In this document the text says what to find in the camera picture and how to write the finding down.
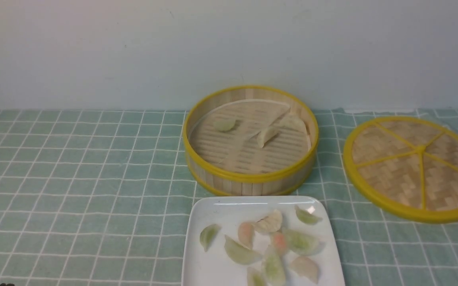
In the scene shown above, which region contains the white pleated dumpling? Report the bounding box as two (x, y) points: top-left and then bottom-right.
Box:
(252, 209), (283, 234)

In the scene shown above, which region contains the pink dumpling on plate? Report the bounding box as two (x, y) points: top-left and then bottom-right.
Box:
(237, 222), (254, 249)
(270, 231), (289, 256)

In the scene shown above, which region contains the green dumpling plate far left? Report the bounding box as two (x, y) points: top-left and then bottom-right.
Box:
(199, 223), (221, 252)

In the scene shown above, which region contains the white square plate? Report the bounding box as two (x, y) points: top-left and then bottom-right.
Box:
(181, 196), (346, 286)

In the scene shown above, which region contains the large green dumpling on plate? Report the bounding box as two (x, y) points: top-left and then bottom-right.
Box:
(224, 235), (262, 265)

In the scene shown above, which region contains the green dumpling plate bottom centre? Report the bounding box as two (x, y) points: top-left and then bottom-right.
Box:
(262, 245), (287, 286)

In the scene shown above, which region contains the green dumpling plate bottom edge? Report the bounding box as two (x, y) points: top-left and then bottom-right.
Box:
(246, 267), (267, 286)

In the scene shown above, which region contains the pale green dumpling in steamer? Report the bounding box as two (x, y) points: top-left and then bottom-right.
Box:
(213, 119), (237, 132)

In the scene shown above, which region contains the yellow rimmed bamboo steamer basket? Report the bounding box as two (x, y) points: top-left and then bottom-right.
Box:
(182, 85), (319, 196)

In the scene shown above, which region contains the white steamer liner cloth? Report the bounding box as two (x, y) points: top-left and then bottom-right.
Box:
(188, 99), (312, 174)

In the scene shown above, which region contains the white dumpling in steamer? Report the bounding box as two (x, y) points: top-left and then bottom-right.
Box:
(257, 126), (279, 148)

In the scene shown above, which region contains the green checked tablecloth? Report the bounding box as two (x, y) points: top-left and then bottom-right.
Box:
(0, 109), (458, 286)

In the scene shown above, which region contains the woven bamboo steamer lid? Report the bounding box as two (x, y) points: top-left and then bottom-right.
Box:
(342, 116), (458, 223)

